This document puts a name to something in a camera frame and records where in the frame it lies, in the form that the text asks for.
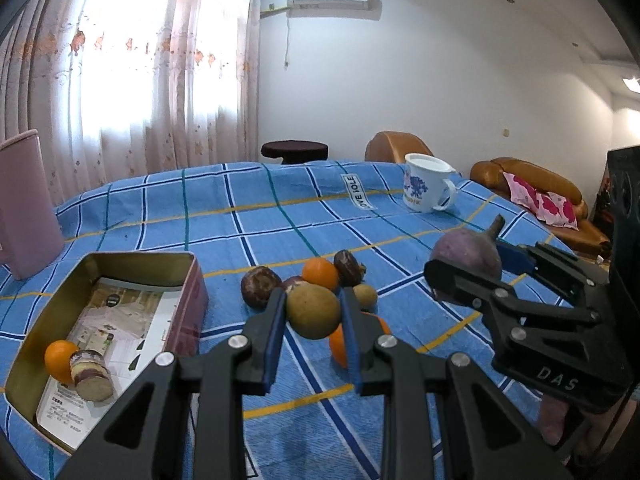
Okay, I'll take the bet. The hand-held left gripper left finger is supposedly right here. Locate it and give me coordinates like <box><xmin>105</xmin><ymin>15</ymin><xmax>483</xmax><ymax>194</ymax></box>
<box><xmin>57</xmin><ymin>287</ymin><xmax>288</xmax><ymax>480</ymax></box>

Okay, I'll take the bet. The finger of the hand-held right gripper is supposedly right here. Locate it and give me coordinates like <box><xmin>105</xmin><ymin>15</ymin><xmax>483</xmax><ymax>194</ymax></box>
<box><xmin>495</xmin><ymin>241</ymin><xmax>610</xmax><ymax>307</ymax></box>
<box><xmin>424</xmin><ymin>259</ymin><xmax>603</xmax><ymax>356</ymax></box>

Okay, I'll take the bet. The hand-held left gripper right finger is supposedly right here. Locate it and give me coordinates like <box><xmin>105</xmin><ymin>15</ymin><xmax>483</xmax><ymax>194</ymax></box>
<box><xmin>339</xmin><ymin>286</ymin><xmax>571</xmax><ymax>480</ymax></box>

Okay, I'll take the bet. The orange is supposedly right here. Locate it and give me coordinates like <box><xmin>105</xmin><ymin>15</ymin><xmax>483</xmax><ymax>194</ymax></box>
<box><xmin>328</xmin><ymin>312</ymin><xmax>392</xmax><ymax>371</ymax></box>
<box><xmin>44</xmin><ymin>340</ymin><xmax>81</xmax><ymax>385</ymax></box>
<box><xmin>302</xmin><ymin>257</ymin><xmax>341</xmax><ymax>292</ymax></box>

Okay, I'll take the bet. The purple turnip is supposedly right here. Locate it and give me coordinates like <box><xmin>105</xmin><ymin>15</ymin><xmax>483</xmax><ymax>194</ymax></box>
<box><xmin>430</xmin><ymin>214</ymin><xmax>506</xmax><ymax>283</ymax></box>

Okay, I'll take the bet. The small tan longan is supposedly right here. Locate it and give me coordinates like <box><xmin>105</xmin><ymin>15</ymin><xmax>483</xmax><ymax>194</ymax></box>
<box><xmin>352</xmin><ymin>283</ymin><xmax>378</xmax><ymax>309</ymax></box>

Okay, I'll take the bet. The round tan potato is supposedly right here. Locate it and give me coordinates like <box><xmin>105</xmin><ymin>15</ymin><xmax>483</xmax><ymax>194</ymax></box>
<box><xmin>286</xmin><ymin>282</ymin><xmax>342</xmax><ymax>341</ymax></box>

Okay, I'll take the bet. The dark purple passion fruit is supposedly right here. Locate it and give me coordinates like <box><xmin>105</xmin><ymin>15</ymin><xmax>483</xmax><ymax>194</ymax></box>
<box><xmin>241</xmin><ymin>266</ymin><xmax>282</xmax><ymax>309</ymax></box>

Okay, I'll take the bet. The dark brown date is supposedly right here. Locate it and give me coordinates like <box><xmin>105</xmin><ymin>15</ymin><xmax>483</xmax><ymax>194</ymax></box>
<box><xmin>333</xmin><ymin>250</ymin><xmax>368</xmax><ymax>287</ymax></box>

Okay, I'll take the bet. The rectangular metal tin box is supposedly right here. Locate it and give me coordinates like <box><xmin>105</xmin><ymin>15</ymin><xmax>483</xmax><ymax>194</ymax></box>
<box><xmin>4</xmin><ymin>251</ymin><xmax>210</xmax><ymax>456</ymax></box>

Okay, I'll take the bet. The person's right hand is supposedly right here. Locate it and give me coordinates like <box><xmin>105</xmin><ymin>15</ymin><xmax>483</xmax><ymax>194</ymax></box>
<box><xmin>537</xmin><ymin>392</ymin><xmax>588</xmax><ymax>453</ymax></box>

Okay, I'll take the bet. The pink floral pillow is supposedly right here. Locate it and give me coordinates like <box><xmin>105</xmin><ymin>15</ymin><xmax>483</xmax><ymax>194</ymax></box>
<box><xmin>502</xmin><ymin>171</ymin><xmax>576</xmax><ymax>226</ymax></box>

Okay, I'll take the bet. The brown leather sofa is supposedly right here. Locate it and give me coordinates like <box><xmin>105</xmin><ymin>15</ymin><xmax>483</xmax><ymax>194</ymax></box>
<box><xmin>470</xmin><ymin>157</ymin><xmax>613</xmax><ymax>261</ymax></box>

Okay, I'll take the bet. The white enamel mug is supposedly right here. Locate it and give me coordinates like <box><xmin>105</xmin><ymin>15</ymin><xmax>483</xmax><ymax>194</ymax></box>
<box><xmin>402</xmin><ymin>152</ymin><xmax>458</xmax><ymax>213</ymax></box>

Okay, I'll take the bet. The blue plaid tablecloth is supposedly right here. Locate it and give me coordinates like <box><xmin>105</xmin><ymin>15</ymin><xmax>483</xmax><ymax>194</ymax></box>
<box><xmin>0</xmin><ymin>160</ymin><xmax>611</xmax><ymax>480</ymax></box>

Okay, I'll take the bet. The white fabric label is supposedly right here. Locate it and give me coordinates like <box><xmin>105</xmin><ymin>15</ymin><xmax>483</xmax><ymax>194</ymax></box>
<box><xmin>340</xmin><ymin>172</ymin><xmax>377</xmax><ymax>211</ymax></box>

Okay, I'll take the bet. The brown leather armchair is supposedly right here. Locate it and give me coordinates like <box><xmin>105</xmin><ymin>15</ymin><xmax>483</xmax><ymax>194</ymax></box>
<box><xmin>365</xmin><ymin>131</ymin><xmax>435</xmax><ymax>165</ymax></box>

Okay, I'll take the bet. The printed paper leaflet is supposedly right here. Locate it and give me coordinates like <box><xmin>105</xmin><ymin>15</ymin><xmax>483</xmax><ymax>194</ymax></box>
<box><xmin>36</xmin><ymin>276</ymin><xmax>182</xmax><ymax>451</ymax></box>

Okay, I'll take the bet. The dark round stool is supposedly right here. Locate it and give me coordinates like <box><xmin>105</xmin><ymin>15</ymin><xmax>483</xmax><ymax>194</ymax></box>
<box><xmin>261</xmin><ymin>141</ymin><xmax>329</xmax><ymax>165</ymax></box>

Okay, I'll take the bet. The pink electric kettle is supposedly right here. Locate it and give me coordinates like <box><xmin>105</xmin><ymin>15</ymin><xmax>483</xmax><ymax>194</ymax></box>
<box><xmin>0</xmin><ymin>129</ymin><xmax>66</xmax><ymax>281</ymax></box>

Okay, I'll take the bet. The sheer floral curtain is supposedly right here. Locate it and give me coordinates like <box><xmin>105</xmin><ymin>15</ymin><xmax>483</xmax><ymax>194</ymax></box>
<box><xmin>0</xmin><ymin>0</ymin><xmax>263</xmax><ymax>211</ymax></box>

